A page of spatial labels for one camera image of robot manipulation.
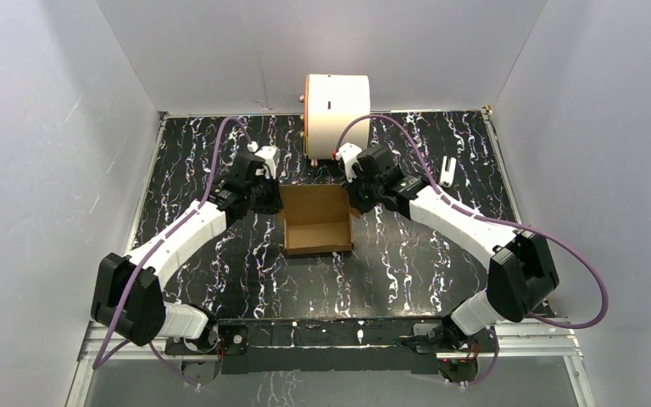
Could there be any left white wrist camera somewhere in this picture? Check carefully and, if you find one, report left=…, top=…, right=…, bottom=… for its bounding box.
left=247, top=141, right=280, bottom=180

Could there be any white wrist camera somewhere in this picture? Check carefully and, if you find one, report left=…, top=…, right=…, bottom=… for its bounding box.
left=247, top=141, right=280, bottom=180
left=333, top=142, right=363, bottom=183

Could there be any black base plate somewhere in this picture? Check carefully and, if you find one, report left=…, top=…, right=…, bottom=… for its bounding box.
left=165, top=316, right=496, bottom=384

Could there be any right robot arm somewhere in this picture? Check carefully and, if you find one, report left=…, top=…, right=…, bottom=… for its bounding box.
left=334, top=143, right=559, bottom=351

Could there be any white cylindrical drum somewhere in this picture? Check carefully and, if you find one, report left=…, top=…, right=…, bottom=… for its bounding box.
left=303, top=74, right=371, bottom=167

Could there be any small white plastic clip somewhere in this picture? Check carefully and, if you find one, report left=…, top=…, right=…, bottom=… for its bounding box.
left=439, top=156, right=457, bottom=188

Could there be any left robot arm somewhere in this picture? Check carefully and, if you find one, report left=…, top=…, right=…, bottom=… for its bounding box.
left=91, top=146, right=283, bottom=353

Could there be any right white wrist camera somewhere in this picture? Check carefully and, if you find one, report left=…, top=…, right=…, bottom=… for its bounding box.
left=333, top=142, right=363, bottom=183

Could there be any aluminium frame rail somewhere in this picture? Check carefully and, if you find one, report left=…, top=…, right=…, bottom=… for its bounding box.
left=65, top=319, right=598, bottom=407

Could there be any brown cardboard box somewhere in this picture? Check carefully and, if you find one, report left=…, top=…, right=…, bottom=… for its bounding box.
left=278, top=184, right=355, bottom=257

